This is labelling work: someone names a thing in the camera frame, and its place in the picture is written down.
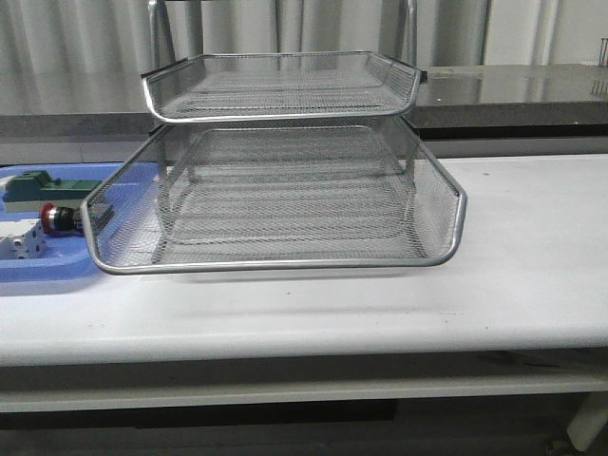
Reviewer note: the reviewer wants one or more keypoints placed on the silver mesh tray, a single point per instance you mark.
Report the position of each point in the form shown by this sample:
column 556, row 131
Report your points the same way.
column 245, row 221
column 295, row 151
column 285, row 88

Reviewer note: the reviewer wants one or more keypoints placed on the red emergency push button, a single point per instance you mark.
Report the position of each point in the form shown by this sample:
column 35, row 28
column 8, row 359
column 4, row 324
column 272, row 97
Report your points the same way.
column 59, row 220

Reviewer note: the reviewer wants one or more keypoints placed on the white circuit breaker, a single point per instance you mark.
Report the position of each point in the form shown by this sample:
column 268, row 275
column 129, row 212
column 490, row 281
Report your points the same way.
column 22, row 239

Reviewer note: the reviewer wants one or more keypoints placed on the grey stone counter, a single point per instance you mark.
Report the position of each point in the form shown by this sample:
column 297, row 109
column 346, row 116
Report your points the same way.
column 455, row 102

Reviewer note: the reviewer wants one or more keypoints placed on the white table leg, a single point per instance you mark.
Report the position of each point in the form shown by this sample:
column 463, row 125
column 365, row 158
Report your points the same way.
column 588, row 421

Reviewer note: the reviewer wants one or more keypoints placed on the green and beige switch module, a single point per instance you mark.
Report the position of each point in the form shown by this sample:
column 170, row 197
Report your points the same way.
column 31, row 190

